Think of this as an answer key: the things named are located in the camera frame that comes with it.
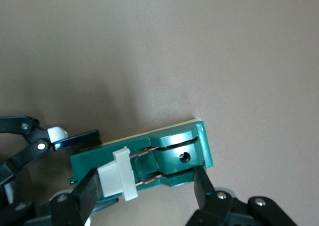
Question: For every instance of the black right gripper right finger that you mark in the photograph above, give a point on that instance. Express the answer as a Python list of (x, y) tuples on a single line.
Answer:
[(203, 191)]

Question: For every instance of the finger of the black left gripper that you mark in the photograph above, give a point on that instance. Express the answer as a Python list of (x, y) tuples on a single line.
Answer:
[(32, 136), (106, 204)]

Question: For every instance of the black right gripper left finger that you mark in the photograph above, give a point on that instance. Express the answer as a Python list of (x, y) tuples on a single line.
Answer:
[(86, 196)]

